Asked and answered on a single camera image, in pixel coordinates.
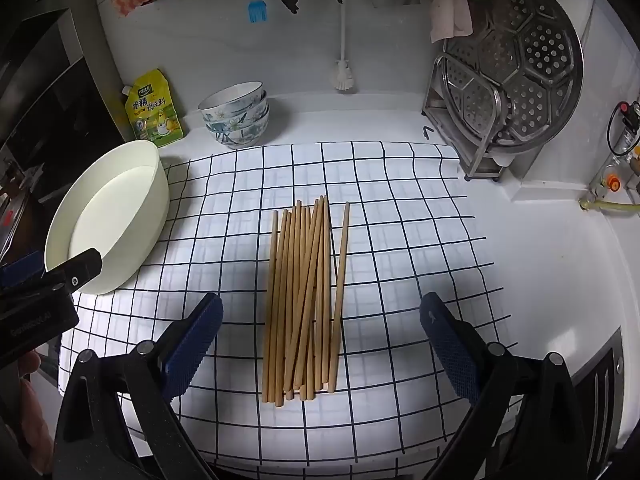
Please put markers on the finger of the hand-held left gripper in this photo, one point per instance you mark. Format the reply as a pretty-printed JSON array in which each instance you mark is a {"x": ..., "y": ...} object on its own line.
[
  {"x": 20, "y": 270},
  {"x": 82, "y": 267}
]

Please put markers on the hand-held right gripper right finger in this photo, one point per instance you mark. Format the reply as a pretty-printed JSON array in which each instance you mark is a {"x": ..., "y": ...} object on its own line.
[{"x": 450, "y": 350}]

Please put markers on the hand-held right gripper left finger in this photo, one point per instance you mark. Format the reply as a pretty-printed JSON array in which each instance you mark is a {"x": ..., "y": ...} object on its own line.
[{"x": 195, "y": 345}]

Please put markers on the white round basin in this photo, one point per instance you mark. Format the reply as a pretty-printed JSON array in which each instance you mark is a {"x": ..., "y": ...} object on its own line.
[{"x": 115, "y": 210}]

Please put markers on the pile of wooden chopsticks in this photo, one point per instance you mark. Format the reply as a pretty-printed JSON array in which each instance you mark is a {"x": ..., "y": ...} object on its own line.
[{"x": 300, "y": 285}]

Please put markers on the person's left hand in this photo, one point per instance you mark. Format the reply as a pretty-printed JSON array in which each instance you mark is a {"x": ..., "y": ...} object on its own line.
[{"x": 35, "y": 400}]

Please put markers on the white black grid mat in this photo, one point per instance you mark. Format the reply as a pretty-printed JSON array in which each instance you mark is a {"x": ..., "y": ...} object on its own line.
[{"x": 400, "y": 240}]

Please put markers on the dark slotted panel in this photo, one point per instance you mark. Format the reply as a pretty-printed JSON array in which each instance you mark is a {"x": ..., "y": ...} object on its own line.
[{"x": 600, "y": 390}]

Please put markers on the yellow seasoning pouch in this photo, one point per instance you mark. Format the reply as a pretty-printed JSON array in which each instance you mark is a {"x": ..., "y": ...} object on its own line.
[{"x": 155, "y": 110}]

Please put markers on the steel dish rack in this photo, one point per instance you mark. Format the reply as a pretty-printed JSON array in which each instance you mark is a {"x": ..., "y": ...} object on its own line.
[{"x": 478, "y": 160}]

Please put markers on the floral ceramic bowl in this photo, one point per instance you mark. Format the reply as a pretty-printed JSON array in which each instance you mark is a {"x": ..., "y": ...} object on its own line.
[
  {"x": 227, "y": 105},
  {"x": 245, "y": 121},
  {"x": 240, "y": 137}
]

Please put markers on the small black hook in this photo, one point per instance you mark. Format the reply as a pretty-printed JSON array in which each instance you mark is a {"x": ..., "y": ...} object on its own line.
[{"x": 426, "y": 132}]

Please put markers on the small steel steamer plate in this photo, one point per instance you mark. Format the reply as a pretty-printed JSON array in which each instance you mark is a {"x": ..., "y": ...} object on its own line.
[{"x": 470, "y": 100}]

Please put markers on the gas valve fitting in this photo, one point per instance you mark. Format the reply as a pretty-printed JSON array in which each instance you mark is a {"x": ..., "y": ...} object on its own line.
[{"x": 627, "y": 132}]

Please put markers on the white dish brush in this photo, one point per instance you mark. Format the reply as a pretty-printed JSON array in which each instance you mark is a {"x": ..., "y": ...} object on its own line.
[{"x": 343, "y": 75}]

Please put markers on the blue silicone brush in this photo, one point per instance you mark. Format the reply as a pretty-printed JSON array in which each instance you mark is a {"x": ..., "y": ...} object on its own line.
[{"x": 257, "y": 12}]

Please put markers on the large steel steamer plate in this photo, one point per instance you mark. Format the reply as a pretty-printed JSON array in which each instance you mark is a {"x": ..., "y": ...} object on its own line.
[{"x": 542, "y": 50}]

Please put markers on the pink hanging cloth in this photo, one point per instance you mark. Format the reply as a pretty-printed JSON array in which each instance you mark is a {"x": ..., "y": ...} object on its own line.
[{"x": 447, "y": 5}]

